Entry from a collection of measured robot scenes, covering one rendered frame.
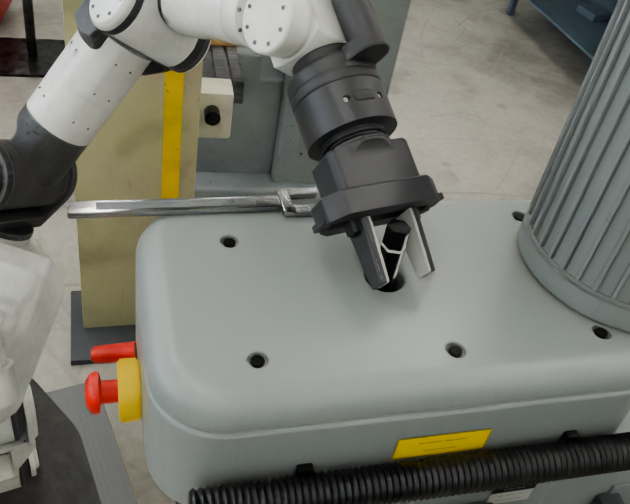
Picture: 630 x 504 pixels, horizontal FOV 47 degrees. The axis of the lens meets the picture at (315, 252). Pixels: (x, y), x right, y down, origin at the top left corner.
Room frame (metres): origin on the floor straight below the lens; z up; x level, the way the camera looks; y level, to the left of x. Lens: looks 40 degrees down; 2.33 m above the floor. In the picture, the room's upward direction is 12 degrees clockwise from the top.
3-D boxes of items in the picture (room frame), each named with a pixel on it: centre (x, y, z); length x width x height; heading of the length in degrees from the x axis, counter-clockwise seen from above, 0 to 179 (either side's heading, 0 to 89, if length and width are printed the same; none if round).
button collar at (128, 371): (0.43, 0.15, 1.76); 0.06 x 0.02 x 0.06; 21
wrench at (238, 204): (0.56, 0.12, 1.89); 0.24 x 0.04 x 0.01; 113
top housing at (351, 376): (0.52, -0.08, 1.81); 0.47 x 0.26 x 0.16; 111
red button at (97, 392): (0.42, 0.17, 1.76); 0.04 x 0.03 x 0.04; 21
